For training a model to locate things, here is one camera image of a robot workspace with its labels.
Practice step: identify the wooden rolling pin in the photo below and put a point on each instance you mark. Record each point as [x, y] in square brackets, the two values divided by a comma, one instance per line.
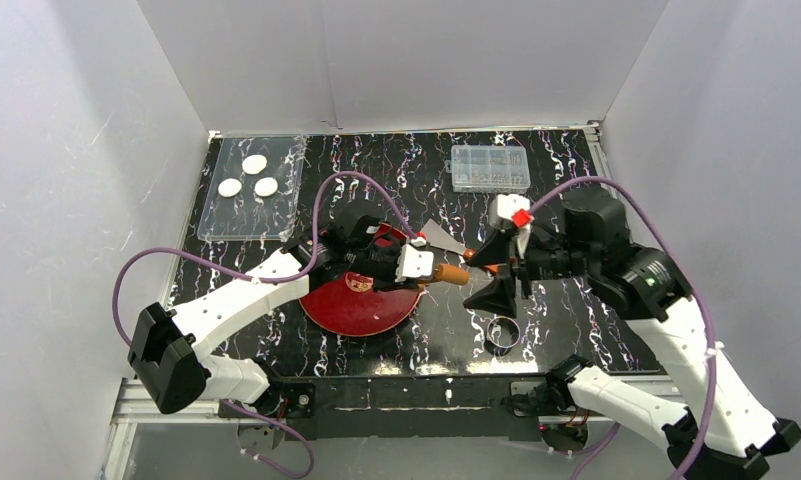
[446, 273]

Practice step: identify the scraper knife orange handle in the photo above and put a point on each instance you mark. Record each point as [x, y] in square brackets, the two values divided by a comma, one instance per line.
[439, 238]

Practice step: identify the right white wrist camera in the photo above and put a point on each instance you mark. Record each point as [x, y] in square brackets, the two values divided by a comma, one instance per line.
[509, 210]

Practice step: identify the metal ring cutter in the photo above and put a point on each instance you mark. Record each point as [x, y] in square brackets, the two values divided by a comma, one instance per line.
[503, 332]

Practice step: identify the white dough disc top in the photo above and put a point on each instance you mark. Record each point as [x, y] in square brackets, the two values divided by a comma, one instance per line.
[254, 164]

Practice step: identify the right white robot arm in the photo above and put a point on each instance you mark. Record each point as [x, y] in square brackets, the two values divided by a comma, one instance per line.
[718, 429]

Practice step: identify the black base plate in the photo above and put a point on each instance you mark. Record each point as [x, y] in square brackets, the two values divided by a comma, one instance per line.
[497, 405]

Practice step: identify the round red tray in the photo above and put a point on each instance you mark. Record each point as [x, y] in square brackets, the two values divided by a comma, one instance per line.
[348, 303]

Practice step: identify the white dough disc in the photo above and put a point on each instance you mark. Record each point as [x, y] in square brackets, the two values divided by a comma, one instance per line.
[266, 187]
[229, 188]
[254, 164]

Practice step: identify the aluminium frame rail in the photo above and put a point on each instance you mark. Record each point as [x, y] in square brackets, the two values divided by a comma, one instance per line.
[137, 404]

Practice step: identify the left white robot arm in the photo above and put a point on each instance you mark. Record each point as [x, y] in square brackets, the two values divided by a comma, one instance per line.
[172, 350]

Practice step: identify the clear compartment storage box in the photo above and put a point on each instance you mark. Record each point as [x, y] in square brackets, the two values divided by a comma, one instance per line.
[489, 169]

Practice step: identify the white dough disc right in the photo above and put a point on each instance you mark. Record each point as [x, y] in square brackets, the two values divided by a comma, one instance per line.
[266, 187]

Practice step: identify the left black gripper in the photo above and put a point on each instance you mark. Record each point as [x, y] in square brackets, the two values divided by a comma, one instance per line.
[395, 270]

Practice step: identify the clear plastic tray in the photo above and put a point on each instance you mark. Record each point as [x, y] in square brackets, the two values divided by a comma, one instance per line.
[247, 217]

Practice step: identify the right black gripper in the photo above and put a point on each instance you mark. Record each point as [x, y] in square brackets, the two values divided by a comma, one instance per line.
[515, 266]

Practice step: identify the white dough disc left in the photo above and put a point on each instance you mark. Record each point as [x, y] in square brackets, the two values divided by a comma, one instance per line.
[229, 188]

